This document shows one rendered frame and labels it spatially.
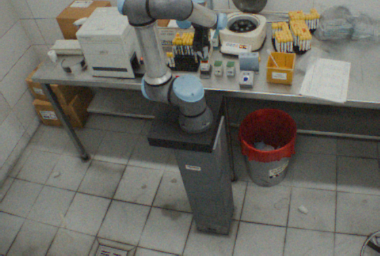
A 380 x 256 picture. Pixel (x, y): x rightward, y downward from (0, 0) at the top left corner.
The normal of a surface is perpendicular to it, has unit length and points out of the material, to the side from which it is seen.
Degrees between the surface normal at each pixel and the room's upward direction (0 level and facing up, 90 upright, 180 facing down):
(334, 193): 0
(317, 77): 0
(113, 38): 90
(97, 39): 90
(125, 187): 0
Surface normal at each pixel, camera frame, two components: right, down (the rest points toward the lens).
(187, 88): -0.04, -0.61
